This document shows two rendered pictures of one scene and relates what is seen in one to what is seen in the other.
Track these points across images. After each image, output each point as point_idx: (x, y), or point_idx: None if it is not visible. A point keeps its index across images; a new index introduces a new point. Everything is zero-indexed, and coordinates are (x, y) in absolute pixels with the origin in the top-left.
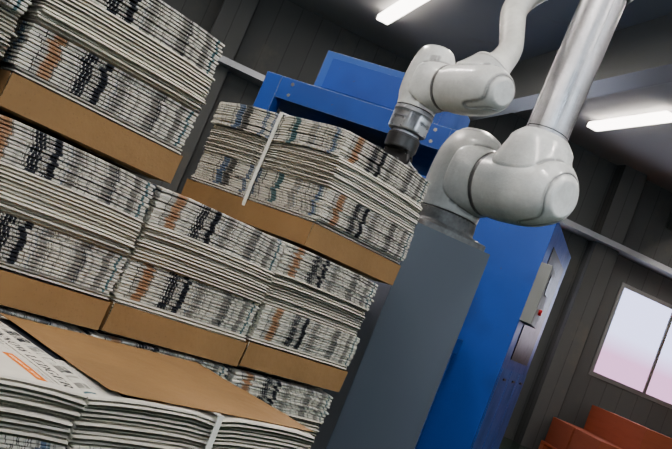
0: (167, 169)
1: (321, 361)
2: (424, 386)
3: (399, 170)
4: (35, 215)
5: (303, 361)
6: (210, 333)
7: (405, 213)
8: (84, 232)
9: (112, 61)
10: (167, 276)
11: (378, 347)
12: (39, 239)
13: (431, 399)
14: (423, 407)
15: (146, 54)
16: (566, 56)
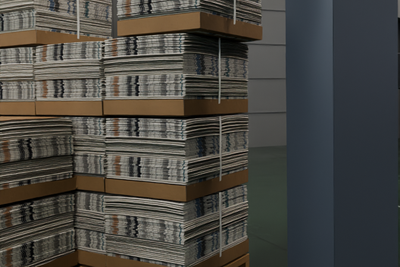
0: (33, 38)
1: (159, 98)
2: (324, 93)
3: None
4: (0, 78)
5: (143, 101)
6: (80, 101)
7: None
8: (15, 77)
9: (0, 12)
10: (52, 82)
11: (291, 77)
12: (5, 87)
13: (331, 102)
14: (328, 112)
15: (9, 1)
16: None
